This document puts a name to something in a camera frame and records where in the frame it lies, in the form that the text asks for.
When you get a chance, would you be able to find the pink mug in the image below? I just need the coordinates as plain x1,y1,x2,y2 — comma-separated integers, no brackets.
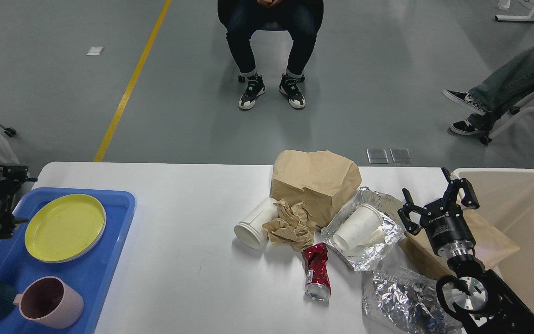
13,276,84,329

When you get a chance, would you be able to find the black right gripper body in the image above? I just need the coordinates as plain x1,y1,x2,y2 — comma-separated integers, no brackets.
420,199,476,257

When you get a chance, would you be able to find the beige plastic bin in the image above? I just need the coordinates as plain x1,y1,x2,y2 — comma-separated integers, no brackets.
452,168,534,313

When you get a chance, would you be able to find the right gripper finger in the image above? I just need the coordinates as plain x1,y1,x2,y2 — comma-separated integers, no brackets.
441,167,480,210
397,188,431,236

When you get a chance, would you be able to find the white paper cup on foil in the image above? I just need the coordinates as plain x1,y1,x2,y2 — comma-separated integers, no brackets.
332,204,384,251

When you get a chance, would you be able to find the crushed red soda can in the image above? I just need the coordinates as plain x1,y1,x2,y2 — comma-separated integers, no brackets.
302,243,332,302

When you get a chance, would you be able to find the white paper cup lying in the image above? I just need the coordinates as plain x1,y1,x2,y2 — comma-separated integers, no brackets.
234,198,278,250

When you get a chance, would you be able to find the crumpled brown paper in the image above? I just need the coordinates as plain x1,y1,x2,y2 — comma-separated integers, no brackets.
261,199,316,252

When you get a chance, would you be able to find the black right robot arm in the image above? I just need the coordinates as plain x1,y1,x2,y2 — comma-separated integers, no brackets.
398,168,534,334

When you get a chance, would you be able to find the flat brown paper bag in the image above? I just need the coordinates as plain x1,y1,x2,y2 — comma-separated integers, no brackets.
399,210,521,280

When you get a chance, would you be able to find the seated person in black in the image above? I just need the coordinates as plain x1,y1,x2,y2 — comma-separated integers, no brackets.
217,0,324,110

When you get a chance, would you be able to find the floor socket plate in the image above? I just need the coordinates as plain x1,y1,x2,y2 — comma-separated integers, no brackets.
390,148,413,164
366,148,389,164

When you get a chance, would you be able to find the floor socket plate right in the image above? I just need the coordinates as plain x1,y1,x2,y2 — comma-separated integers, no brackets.
390,148,413,164

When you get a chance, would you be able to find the pale green plate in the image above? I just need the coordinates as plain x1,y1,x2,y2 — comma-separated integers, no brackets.
24,218,106,263

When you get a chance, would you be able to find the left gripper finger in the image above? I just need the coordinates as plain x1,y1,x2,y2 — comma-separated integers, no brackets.
0,213,28,240
0,164,38,195

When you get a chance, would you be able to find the floor socket plate left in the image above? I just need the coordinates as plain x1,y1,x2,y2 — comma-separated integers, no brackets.
366,148,389,164

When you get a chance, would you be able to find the large brown paper bag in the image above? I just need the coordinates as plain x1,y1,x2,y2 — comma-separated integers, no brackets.
270,150,362,228

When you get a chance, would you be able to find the seated person in jeans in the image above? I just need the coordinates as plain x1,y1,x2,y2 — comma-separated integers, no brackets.
442,46,534,135

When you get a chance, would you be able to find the crumpled aluminium foil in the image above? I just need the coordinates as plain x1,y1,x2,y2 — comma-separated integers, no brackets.
362,262,463,334

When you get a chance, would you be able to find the yellow plastic plate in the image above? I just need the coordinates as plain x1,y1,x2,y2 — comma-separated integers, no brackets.
24,194,107,263

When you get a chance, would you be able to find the white table leg base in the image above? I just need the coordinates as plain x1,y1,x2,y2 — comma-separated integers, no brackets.
495,0,534,24

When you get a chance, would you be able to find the aluminium foil tray sheet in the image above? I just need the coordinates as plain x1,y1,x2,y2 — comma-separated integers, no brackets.
320,186,405,271

